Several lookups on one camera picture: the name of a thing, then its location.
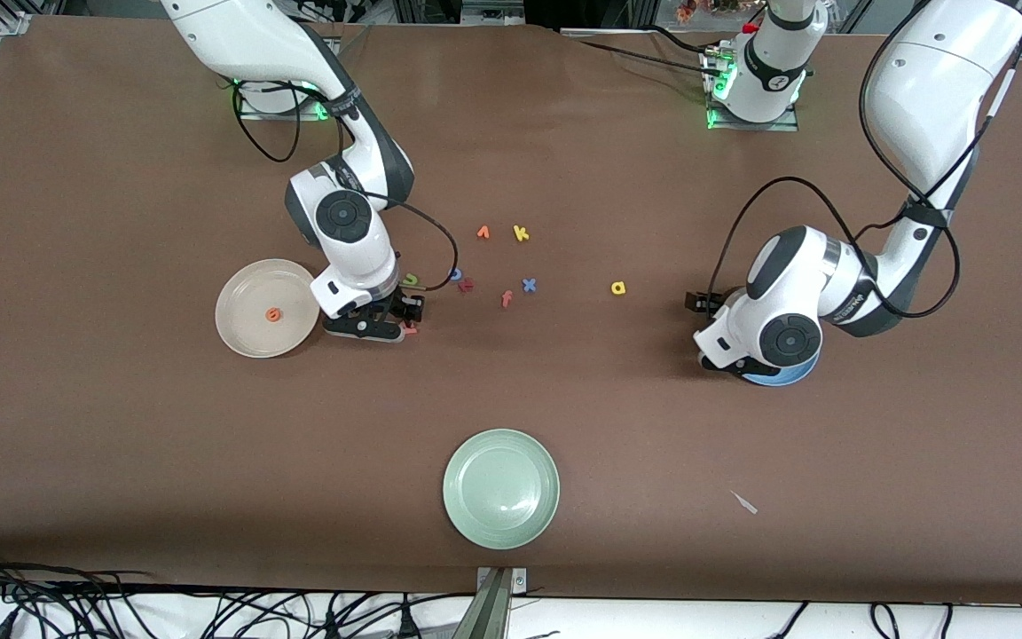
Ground blue plate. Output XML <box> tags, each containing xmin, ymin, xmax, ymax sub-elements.
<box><xmin>740</xmin><ymin>348</ymin><xmax>823</xmax><ymax>388</ymax></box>

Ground beige brown plate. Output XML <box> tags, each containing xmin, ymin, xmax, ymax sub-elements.
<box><xmin>215</xmin><ymin>258</ymin><xmax>326</xmax><ymax>359</ymax></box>

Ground pale green plate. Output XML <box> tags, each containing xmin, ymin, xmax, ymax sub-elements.
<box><xmin>442</xmin><ymin>429</ymin><xmax>561</xmax><ymax>551</ymax></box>

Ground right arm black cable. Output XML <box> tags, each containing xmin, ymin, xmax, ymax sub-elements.
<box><xmin>231</xmin><ymin>78</ymin><xmax>460</xmax><ymax>296</ymax></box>

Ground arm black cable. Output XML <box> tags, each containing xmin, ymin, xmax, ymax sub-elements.
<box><xmin>231</xmin><ymin>78</ymin><xmax>460</xmax><ymax>296</ymax></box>
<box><xmin>704</xmin><ymin>0</ymin><xmax>1022</xmax><ymax>320</ymax></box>

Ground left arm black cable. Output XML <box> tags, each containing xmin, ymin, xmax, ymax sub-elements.
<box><xmin>704</xmin><ymin>0</ymin><xmax>1022</xmax><ymax>320</ymax></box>

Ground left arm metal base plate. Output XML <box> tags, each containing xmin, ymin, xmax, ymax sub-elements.
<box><xmin>703</xmin><ymin>49</ymin><xmax>801</xmax><ymax>133</ymax></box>

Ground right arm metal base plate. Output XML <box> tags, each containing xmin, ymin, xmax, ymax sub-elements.
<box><xmin>238</xmin><ymin>82</ymin><xmax>327</xmax><ymax>122</ymax></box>

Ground black base power cable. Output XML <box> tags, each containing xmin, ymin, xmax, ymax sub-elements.
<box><xmin>577</xmin><ymin>39</ymin><xmax>718</xmax><ymax>79</ymax></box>

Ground metal table edge bracket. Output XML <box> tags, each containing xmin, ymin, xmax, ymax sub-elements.
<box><xmin>451</xmin><ymin>566</ymin><xmax>529</xmax><ymax>639</ymax></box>

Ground tangled black floor cables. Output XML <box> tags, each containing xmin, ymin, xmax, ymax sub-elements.
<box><xmin>0</xmin><ymin>546</ymin><xmax>476</xmax><ymax>639</ymax></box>

